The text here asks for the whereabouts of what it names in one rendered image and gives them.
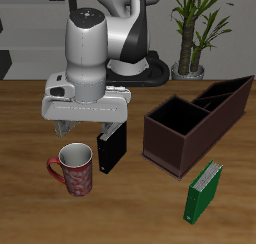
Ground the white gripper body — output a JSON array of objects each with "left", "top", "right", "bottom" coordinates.
[{"left": 41, "top": 84, "right": 132, "bottom": 124}]

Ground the dark brown desk caddy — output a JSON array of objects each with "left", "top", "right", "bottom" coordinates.
[{"left": 140, "top": 74, "right": 256, "bottom": 181}]

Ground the red patterned mug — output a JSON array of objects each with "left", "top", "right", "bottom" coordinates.
[{"left": 46, "top": 142, "right": 94, "bottom": 198}]

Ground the green pot plant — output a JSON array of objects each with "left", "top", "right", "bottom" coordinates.
[{"left": 170, "top": 0, "right": 236, "bottom": 81}]

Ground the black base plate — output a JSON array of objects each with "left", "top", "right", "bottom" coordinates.
[{"left": 105, "top": 49, "right": 171, "bottom": 88}]

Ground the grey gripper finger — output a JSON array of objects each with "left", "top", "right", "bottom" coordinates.
[
  {"left": 53, "top": 119, "right": 81, "bottom": 138},
  {"left": 101, "top": 121, "right": 123, "bottom": 138}
]

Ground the green book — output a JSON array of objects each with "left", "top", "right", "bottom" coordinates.
[{"left": 182, "top": 159, "right": 224, "bottom": 226}]

